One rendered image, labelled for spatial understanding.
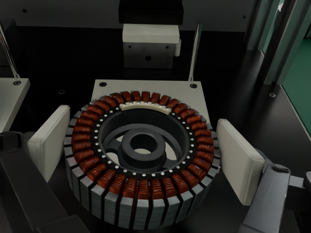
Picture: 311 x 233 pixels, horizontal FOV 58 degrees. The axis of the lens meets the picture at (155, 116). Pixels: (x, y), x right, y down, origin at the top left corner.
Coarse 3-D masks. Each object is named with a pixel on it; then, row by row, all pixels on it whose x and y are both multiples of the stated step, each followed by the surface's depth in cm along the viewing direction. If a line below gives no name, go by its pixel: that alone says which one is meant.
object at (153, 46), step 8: (128, 48) 41; (136, 48) 41; (144, 48) 41; (152, 48) 41; (160, 48) 42; (168, 48) 41; (128, 56) 42; (136, 56) 42; (144, 56) 42; (152, 56) 42; (160, 56) 42; (168, 56) 43; (128, 64) 43; (136, 64) 43; (144, 64) 43; (152, 64) 43; (160, 64) 43; (168, 64) 44
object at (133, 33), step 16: (128, 0) 29; (144, 0) 29; (160, 0) 29; (176, 0) 29; (128, 16) 30; (144, 16) 30; (160, 16) 30; (176, 16) 30; (128, 32) 29; (144, 32) 30; (160, 32) 30; (176, 32) 30
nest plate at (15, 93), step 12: (0, 84) 38; (12, 84) 38; (24, 84) 38; (0, 96) 36; (12, 96) 36; (24, 96) 38; (0, 108) 35; (12, 108) 35; (0, 120) 33; (12, 120) 34; (0, 132) 32
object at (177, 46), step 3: (180, 42) 42; (174, 45) 42; (177, 45) 42; (180, 45) 43; (174, 48) 43; (177, 48) 43; (174, 51) 43; (177, 51) 43; (174, 54) 43; (177, 54) 43; (174, 57) 44; (177, 57) 44
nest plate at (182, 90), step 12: (96, 84) 39; (108, 84) 39; (120, 84) 39; (132, 84) 39; (144, 84) 39; (156, 84) 39; (168, 84) 39; (180, 84) 40; (192, 84) 40; (96, 96) 37; (180, 96) 38; (192, 96) 38; (192, 108) 36; (204, 108) 36; (108, 156) 30; (168, 156) 30
